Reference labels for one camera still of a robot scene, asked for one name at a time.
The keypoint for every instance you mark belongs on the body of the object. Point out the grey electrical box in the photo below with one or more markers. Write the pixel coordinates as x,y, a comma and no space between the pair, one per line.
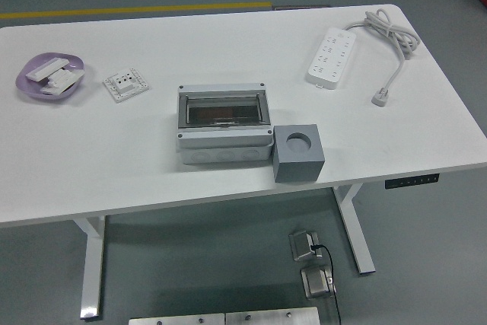
224,138

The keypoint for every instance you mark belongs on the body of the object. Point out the grey cube with round hole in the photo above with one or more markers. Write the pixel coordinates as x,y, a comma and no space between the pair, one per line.
296,167

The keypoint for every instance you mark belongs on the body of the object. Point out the silver floor socket box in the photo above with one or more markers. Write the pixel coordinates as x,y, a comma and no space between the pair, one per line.
300,245
316,283

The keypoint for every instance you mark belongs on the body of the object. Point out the white power strip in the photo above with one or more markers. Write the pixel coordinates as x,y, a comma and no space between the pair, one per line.
331,56

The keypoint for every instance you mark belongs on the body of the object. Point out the white table leg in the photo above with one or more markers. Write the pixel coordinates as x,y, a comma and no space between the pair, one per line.
93,264
357,233

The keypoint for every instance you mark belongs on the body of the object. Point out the black table control panel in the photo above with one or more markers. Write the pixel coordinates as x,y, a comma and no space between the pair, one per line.
414,180

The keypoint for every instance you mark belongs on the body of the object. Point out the silver metal plate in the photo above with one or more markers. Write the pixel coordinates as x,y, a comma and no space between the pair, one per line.
175,320
274,316

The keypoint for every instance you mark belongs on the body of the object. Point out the white plastic clip pieces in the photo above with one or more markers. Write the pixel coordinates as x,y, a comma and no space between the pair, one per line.
61,81

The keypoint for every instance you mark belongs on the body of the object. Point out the long white plastic panel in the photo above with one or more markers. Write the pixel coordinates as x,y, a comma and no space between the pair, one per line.
45,68

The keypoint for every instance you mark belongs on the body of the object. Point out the purple dish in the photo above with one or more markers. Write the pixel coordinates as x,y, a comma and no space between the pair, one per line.
30,89

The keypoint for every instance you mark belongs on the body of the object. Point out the white wall socket panel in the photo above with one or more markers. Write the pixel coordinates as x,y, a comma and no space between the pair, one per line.
125,84

